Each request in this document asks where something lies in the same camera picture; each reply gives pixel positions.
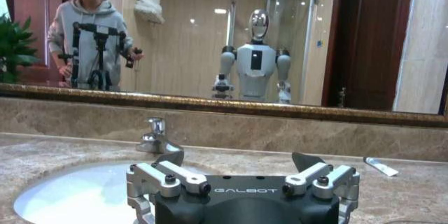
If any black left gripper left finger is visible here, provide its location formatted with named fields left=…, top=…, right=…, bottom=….
left=125, top=146, right=212, bottom=224

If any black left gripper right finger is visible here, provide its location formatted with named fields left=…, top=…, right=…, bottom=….
left=283, top=152, right=360, bottom=224

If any chrome sink faucet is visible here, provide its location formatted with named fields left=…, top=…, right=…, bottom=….
left=135, top=116, right=185, bottom=157

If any white ceramic sink basin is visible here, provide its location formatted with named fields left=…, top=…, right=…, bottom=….
left=12, top=162, right=211, bottom=224

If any white squeezed tube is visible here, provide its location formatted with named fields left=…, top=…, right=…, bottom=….
left=363, top=156, right=400, bottom=177

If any white robot torso with head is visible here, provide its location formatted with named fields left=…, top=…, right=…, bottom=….
left=235, top=8, right=279, bottom=102

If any white hanging towel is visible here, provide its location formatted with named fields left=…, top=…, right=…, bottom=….
left=133, top=0, right=165, bottom=24

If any person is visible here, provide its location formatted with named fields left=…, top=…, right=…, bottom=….
left=47, top=0, right=145, bottom=91

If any green leafy plant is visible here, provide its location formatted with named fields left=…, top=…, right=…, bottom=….
left=0, top=14, right=41, bottom=83

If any gold framed wall mirror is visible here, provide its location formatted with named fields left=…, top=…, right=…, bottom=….
left=0, top=0, right=448, bottom=128

